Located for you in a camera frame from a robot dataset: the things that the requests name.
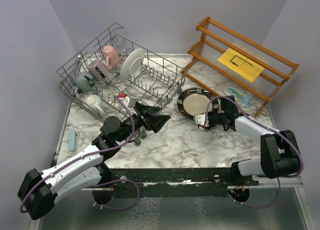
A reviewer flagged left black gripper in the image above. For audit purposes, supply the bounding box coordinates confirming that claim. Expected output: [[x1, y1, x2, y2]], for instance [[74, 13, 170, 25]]
[[116, 102, 171, 143]]

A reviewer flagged black rimmed cream plate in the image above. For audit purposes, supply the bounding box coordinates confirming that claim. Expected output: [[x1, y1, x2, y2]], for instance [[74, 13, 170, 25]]
[[177, 87, 215, 120]]

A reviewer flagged black rimmed printed plate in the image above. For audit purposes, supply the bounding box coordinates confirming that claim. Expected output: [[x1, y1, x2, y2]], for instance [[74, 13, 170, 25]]
[[120, 48, 145, 81]]

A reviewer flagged white grey mug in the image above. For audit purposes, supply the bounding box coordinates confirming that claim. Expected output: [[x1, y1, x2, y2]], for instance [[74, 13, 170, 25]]
[[84, 94, 105, 115]]

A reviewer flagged pink cream mug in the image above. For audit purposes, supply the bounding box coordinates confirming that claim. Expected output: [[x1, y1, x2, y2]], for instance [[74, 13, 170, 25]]
[[102, 46, 120, 70]]

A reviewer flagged purple mug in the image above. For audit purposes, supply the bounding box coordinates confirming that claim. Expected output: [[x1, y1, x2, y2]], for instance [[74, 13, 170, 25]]
[[87, 60, 109, 81]]

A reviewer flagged clear drinking glass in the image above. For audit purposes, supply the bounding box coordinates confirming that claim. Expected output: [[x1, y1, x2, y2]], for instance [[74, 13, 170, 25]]
[[113, 41, 127, 55]]

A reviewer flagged dark grey mug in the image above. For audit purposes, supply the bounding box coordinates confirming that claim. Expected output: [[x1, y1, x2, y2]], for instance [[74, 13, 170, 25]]
[[75, 72, 97, 93]]

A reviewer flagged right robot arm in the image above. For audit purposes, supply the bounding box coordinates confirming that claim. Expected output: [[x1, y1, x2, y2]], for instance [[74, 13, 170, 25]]
[[203, 96, 304, 185]]

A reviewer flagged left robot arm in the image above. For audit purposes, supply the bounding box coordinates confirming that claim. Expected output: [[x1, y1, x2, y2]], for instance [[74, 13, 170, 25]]
[[17, 102, 171, 220]]

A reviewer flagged orange wooden shelf rack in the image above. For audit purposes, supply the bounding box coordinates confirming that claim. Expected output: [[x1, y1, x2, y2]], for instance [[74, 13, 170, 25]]
[[181, 17, 299, 116]]

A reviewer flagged yellow paper card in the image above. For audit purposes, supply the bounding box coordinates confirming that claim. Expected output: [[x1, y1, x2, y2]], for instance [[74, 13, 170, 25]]
[[217, 48, 264, 83]]

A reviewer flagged black mounting base bar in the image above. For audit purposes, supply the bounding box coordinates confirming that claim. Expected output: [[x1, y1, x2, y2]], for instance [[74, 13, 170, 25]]
[[92, 167, 259, 201]]

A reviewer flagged light blue sponge bar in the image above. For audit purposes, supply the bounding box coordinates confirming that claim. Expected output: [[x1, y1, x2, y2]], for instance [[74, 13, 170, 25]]
[[68, 129, 78, 152]]

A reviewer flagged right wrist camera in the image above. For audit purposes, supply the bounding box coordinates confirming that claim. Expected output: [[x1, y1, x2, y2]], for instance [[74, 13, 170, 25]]
[[193, 113, 209, 130]]

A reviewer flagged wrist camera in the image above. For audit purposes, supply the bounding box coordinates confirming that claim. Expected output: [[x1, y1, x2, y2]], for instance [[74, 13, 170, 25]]
[[117, 94, 137, 110], [193, 113, 209, 130]]

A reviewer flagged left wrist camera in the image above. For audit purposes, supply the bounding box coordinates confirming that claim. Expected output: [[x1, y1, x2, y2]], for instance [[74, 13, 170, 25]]
[[117, 94, 137, 110]]

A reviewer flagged grey wire dish rack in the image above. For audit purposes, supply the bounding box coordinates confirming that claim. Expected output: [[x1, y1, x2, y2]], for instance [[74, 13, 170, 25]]
[[56, 23, 188, 145]]

